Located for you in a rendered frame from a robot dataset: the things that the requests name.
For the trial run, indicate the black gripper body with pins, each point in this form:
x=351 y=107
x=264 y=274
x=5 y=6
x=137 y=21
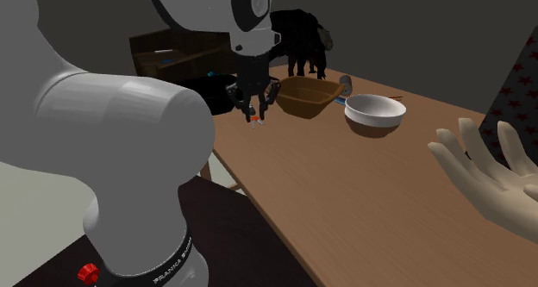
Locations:
x=252 y=72

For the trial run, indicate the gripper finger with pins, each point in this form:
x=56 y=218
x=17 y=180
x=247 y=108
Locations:
x=243 y=103
x=269 y=96

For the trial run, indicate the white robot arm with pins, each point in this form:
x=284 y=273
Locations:
x=105 y=122

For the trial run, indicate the small orange and white object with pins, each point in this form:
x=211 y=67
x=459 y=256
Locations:
x=255 y=121

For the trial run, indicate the brown square bowl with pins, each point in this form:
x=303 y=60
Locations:
x=309 y=97

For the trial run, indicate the black animal figure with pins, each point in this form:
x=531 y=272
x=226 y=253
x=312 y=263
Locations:
x=300 y=36

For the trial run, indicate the grey cylinder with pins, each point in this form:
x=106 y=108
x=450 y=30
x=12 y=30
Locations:
x=346 y=84

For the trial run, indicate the dark wooden shelf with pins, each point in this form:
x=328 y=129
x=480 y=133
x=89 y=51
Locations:
x=176 y=51

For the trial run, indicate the white round bowl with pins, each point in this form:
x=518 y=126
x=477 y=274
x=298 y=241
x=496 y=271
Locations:
x=374 y=109

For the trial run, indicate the brown wooden table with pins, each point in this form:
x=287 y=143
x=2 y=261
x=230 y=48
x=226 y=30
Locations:
x=357 y=185

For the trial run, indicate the red-brown pencil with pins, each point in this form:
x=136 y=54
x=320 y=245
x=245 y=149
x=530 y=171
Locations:
x=395 y=97

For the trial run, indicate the dark robot stand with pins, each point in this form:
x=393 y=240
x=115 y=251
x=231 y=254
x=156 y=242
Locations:
x=235 y=240

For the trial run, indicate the beige hand model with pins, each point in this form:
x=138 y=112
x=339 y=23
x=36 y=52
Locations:
x=483 y=185

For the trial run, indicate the dark box with red stars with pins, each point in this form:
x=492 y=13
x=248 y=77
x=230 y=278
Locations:
x=517 y=97

